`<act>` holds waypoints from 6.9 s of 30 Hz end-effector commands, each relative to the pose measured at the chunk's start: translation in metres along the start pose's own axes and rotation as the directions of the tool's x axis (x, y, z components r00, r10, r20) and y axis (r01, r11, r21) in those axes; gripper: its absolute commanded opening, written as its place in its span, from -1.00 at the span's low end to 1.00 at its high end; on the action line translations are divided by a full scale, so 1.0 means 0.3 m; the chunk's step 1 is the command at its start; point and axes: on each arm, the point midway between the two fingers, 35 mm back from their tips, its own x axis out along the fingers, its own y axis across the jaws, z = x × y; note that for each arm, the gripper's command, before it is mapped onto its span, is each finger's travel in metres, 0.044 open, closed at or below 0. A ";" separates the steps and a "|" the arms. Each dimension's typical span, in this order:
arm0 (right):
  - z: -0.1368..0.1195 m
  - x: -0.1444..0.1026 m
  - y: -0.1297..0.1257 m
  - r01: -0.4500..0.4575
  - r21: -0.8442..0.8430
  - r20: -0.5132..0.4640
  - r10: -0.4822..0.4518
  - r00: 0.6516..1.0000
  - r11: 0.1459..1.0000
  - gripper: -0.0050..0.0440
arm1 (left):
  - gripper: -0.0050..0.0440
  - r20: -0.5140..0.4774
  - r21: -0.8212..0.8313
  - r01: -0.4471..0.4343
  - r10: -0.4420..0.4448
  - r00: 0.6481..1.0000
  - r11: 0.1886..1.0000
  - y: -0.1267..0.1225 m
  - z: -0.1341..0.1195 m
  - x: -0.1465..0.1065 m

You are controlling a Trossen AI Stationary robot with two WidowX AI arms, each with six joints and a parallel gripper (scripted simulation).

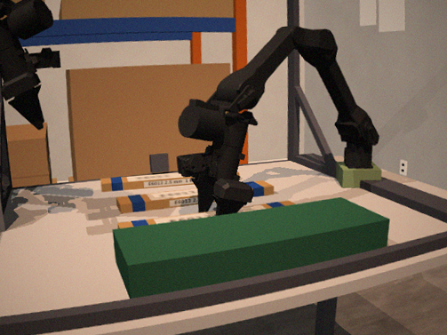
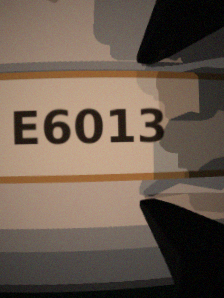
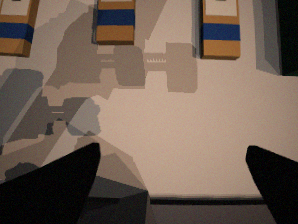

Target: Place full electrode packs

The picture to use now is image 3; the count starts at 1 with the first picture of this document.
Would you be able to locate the cardboard pack of welding electrodes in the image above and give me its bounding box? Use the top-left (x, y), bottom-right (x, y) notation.
top-left (200, 0), bottom-right (241, 60)

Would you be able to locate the tan cardboard box with blue band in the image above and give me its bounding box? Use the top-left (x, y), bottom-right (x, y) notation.
top-left (0, 0), bottom-right (40, 58)
top-left (96, 0), bottom-right (136, 45)

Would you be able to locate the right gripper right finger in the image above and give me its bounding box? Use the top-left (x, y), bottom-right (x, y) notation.
top-left (245, 145), bottom-right (298, 224)

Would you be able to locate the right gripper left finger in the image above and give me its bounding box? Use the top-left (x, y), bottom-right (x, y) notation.
top-left (0, 143), bottom-right (101, 224)

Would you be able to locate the green rectangular block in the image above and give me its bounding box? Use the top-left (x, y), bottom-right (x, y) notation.
top-left (278, 0), bottom-right (298, 76)

